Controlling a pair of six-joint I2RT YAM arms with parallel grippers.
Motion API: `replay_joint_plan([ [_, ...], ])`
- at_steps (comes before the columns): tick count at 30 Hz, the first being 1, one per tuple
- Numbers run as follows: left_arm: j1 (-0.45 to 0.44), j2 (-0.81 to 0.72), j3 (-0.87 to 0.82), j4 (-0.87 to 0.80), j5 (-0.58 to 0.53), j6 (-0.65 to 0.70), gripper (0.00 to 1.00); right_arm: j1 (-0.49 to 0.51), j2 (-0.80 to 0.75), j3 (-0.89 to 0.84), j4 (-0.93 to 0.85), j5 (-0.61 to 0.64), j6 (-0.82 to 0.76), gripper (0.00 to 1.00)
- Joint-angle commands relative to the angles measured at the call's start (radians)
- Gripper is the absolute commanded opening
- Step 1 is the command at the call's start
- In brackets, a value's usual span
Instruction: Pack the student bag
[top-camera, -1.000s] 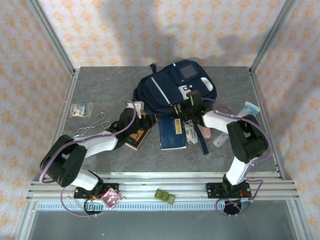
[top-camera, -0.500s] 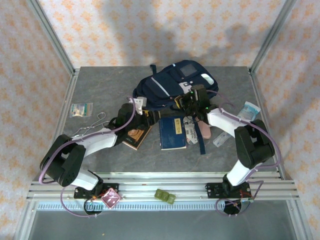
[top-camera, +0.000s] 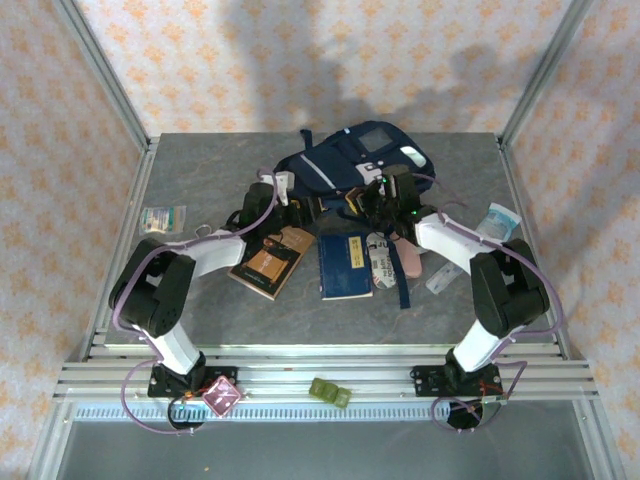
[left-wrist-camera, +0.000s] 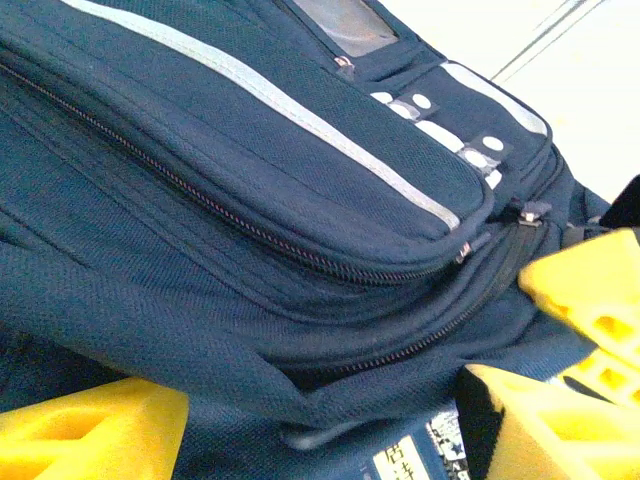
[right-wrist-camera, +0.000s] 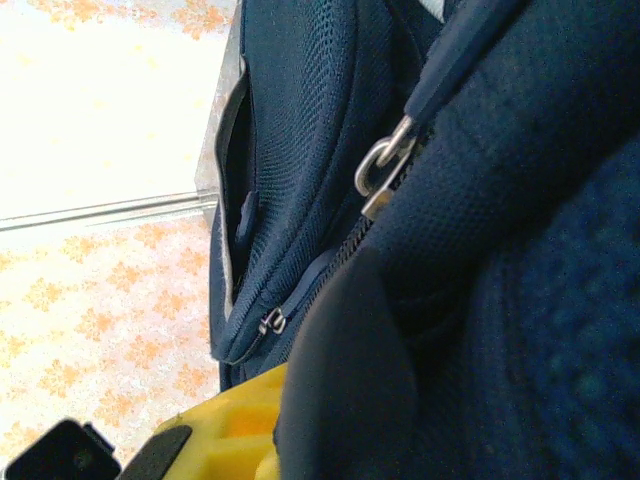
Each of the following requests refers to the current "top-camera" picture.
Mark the navy blue backpack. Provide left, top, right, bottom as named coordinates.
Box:
left=273, top=120, right=437, bottom=310

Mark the brown paperback book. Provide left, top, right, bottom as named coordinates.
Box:
left=227, top=224, right=317, bottom=302

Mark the blue paperback book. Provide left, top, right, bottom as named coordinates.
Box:
left=317, top=232, right=375, bottom=302

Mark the blue white tissue pack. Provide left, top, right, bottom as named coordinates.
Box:
left=474, top=202, right=523, bottom=242

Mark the pink case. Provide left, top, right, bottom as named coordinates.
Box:
left=394, top=238, right=427, bottom=281

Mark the white printed pencil case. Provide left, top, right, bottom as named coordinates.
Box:
left=366, top=234, right=401, bottom=292

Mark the clear plastic packet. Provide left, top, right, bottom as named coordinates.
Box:
left=425, top=263, right=464, bottom=294

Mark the green white snack packet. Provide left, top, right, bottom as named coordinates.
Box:
left=138, top=205, right=188, bottom=235

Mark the green block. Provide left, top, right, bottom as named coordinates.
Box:
left=308, top=378, right=353, bottom=409

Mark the pink square tag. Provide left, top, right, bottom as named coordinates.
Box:
left=202, top=377, right=245, bottom=417

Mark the aluminium side rail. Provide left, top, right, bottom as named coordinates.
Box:
left=496, top=134, right=571, bottom=361
left=79, top=137, right=162, bottom=361

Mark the wide aluminium frame rail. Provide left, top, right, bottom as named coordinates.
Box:
left=52, top=342, right=599, bottom=401

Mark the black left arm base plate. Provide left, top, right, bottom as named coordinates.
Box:
left=147, top=363, right=240, bottom=401

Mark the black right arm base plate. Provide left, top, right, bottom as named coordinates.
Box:
left=410, top=363, right=502, bottom=399

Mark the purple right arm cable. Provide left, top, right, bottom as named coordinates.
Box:
left=412, top=172, right=566, bottom=434

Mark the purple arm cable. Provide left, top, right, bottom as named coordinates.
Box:
left=412, top=172, right=566, bottom=434
left=110, top=168, right=280, bottom=436

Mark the grey slotted cable duct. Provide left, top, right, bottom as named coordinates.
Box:
left=74, top=403, right=576, bottom=422

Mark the aluminium frame post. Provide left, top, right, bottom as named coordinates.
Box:
left=52, top=0, right=154, bottom=151
left=498, top=0, right=597, bottom=149

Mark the black round cable port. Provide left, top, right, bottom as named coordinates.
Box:
left=444, top=399, right=501, bottom=432
left=167, top=399, right=209, bottom=432

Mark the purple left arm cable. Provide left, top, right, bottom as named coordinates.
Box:
left=110, top=168, right=280, bottom=436

